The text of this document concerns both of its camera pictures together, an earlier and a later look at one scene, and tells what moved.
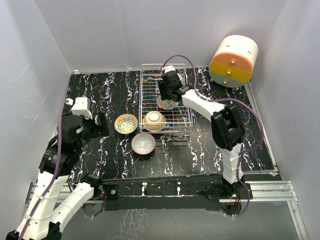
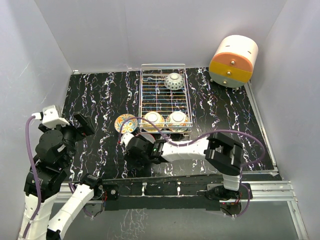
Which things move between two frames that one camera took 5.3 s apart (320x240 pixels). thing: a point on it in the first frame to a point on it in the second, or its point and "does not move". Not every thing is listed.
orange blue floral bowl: [126, 123] does not move
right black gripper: [163, 87] to [131, 157]
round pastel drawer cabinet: [233, 61] does not move
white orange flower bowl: [166, 104] to [178, 121]
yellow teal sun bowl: [154, 116] does not move
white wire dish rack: [152, 118] does not move
